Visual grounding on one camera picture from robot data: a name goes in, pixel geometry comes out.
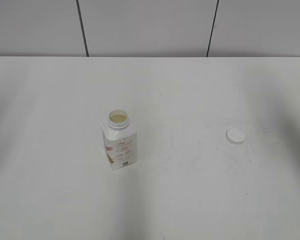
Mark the white square drink bottle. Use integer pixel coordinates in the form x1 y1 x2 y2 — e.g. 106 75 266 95
101 109 137 170

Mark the white round bottle cap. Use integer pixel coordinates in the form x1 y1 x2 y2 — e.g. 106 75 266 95
225 128 246 145

